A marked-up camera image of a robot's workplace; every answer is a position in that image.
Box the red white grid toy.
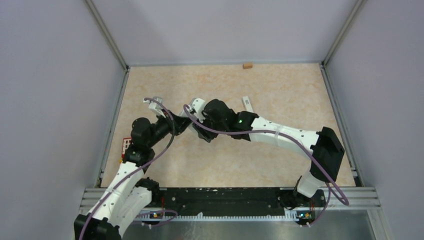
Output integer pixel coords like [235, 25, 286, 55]
[121, 137, 132, 158]

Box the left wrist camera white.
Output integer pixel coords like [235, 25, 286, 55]
[143, 96, 167, 118]

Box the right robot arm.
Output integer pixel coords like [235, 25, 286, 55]
[183, 98, 345, 206]

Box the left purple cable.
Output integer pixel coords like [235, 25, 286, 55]
[78, 97, 180, 240]

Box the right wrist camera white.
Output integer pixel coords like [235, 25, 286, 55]
[188, 98, 207, 123]

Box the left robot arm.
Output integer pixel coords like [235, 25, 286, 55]
[73, 113, 192, 240]

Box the small wooden block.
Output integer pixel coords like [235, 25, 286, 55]
[242, 62, 253, 70]

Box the slim white remote control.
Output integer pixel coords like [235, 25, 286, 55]
[242, 96, 255, 113]

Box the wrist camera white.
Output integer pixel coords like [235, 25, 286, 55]
[188, 98, 207, 123]
[143, 96, 167, 118]

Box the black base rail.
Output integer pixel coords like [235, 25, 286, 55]
[146, 187, 326, 219]

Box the white grey remote control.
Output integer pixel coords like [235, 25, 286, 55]
[178, 111, 190, 119]

